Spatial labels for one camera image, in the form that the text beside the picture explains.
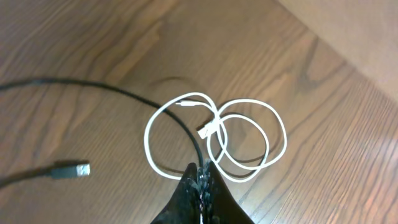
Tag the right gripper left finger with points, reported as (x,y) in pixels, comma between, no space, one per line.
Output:
(183,206)

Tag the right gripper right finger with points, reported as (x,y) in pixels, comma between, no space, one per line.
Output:
(220,206)

